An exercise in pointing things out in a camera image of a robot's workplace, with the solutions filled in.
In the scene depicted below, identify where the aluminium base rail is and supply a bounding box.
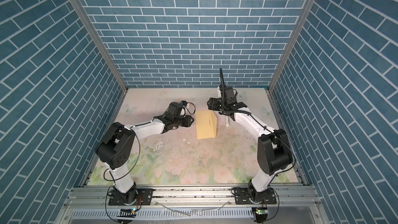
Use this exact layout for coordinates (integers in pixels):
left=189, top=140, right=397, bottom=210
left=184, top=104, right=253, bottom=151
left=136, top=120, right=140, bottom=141
left=64, top=183, right=321, bottom=208

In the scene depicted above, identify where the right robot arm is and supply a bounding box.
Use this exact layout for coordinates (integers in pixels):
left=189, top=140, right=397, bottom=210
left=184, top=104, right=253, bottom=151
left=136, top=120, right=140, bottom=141
left=207, top=84, right=293, bottom=194

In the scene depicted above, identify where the left corner aluminium post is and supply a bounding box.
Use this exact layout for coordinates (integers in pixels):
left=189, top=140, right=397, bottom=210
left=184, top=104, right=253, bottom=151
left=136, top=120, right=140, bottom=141
left=68, top=0, right=128, bottom=93

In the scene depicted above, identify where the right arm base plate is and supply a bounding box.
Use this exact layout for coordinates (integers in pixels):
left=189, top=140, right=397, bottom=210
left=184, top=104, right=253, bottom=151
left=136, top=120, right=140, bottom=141
left=230, top=187, right=277, bottom=205

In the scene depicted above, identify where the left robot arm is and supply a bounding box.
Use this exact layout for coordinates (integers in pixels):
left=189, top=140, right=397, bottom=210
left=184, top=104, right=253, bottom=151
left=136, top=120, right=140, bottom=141
left=95, top=101, right=194, bottom=204

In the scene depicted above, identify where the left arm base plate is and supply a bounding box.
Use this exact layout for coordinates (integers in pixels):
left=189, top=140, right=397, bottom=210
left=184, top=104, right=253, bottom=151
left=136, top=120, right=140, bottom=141
left=107, top=187, right=154, bottom=206

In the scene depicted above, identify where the corner aluminium post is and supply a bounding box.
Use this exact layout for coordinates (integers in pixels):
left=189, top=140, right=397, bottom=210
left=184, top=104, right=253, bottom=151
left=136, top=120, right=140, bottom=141
left=68, top=0, right=128, bottom=93
left=268, top=0, right=315, bottom=92

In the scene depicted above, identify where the right corner aluminium post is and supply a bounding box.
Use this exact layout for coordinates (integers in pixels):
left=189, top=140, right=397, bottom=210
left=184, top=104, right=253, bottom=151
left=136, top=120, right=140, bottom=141
left=268, top=0, right=315, bottom=92

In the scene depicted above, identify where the yellow envelope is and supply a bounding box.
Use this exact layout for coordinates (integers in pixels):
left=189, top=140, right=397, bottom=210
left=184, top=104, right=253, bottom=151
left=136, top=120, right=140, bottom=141
left=195, top=110, right=217, bottom=140

